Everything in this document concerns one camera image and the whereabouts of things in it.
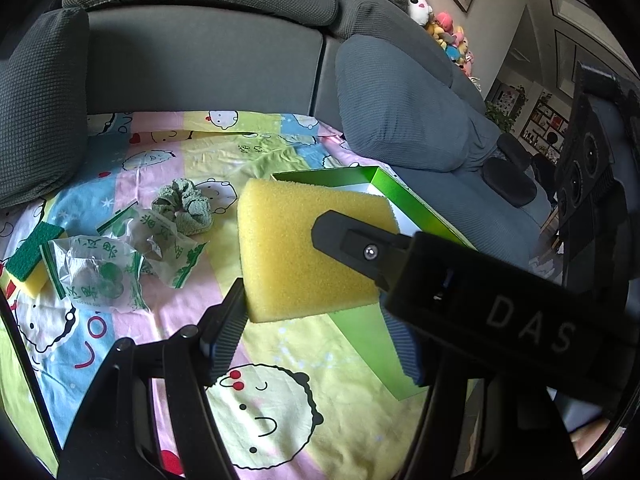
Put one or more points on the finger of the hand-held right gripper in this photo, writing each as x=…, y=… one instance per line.
x=360, y=250

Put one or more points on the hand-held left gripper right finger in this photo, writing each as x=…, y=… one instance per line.
x=407, y=355

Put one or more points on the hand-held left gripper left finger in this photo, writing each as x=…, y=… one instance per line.
x=225, y=335

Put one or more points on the green cardboard box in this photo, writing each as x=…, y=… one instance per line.
x=365, y=350

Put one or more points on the yellow foam sponge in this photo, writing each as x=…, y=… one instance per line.
x=280, y=240

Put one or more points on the clear zip bag green discs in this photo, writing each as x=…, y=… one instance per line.
x=95, y=275

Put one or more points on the person's right hand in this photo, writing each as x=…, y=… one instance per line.
x=592, y=440

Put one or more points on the cartoon printed blanket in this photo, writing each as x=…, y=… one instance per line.
x=280, y=360

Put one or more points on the crumpled clear zip bag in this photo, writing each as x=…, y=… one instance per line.
x=165, y=245

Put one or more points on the green knitted scrunchie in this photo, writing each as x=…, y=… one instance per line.
x=185, y=205

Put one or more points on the black oval pad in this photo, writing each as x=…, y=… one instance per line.
x=510, y=182
x=515, y=150

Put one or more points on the blue-grey pillow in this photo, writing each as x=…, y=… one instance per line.
x=400, y=105

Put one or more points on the dark display shelf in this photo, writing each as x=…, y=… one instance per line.
x=545, y=125

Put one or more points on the green houseplant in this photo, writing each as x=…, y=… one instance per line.
x=505, y=110

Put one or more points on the yellow sponge green scouring pad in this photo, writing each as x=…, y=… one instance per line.
x=30, y=255

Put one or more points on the pile of colourful plush toys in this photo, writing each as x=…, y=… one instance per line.
x=452, y=40

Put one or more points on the grey sofa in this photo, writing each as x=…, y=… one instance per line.
x=200, y=60

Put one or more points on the dark grey square cushion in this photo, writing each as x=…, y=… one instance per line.
x=40, y=110

